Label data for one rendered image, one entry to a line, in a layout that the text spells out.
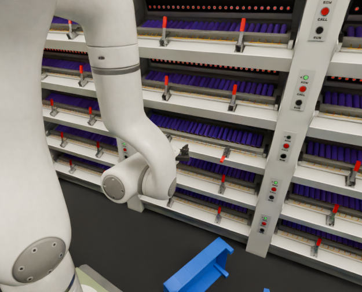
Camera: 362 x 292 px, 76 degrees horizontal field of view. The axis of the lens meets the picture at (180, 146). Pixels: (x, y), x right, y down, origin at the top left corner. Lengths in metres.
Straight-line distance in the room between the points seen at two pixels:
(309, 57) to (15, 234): 0.76
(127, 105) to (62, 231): 0.24
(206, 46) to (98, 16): 0.49
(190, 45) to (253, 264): 1.00
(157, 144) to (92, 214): 1.07
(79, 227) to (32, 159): 1.10
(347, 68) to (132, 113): 0.59
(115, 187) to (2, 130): 0.25
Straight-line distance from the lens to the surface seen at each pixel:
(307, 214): 1.10
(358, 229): 1.15
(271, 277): 1.26
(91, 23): 0.43
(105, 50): 0.43
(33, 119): 0.38
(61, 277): 0.56
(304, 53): 0.78
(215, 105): 0.89
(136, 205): 1.41
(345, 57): 0.81
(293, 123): 0.84
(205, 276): 1.20
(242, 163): 0.94
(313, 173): 0.97
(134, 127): 0.47
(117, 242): 1.33
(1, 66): 0.35
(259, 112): 0.86
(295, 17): 0.97
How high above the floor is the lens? 1.05
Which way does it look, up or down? 32 degrees down
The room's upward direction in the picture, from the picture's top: straight up
